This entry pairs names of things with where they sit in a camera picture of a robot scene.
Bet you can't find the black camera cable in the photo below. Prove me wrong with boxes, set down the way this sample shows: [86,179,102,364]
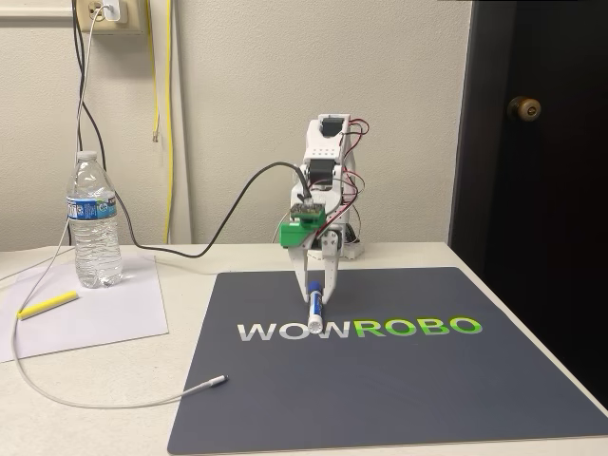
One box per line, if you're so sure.
[70,0,315,260]

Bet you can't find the beige wall outlet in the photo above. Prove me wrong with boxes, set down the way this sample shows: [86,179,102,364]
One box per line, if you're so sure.
[75,0,146,36]

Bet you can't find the thin black wall cable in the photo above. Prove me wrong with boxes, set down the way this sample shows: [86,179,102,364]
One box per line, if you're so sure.
[66,0,89,247]

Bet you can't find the red and black arm wires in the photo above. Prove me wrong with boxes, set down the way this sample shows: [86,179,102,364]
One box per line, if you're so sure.
[337,117,371,238]

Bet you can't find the white charging cable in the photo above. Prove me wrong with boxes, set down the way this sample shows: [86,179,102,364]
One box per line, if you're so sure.
[9,3,230,409]

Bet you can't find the grey WOWROBO mat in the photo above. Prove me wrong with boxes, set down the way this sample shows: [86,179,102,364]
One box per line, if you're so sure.
[166,266,608,455]

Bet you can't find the brass door knob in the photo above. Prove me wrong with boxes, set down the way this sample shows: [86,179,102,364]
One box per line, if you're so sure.
[506,95,543,125]

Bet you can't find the yellow and white stick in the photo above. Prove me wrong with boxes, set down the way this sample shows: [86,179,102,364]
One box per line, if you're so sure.
[16,290,79,321]

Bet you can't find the white paper sheet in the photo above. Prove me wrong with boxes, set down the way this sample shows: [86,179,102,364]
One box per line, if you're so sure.
[0,255,170,365]

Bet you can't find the dark wooden door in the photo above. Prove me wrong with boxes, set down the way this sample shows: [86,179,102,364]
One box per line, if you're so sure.
[447,0,608,398]

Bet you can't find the long yellow cable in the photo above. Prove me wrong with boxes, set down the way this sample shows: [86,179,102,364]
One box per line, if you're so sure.
[162,0,175,244]

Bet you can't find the clear plastic water bottle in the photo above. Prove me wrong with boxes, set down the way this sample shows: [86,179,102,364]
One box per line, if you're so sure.
[66,150,125,290]

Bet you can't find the green camera mount with board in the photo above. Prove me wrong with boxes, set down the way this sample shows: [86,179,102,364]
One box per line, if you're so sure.
[277,200,327,250]

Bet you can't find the blue and white marker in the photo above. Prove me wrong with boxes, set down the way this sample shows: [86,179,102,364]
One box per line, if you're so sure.
[305,280,326,334]

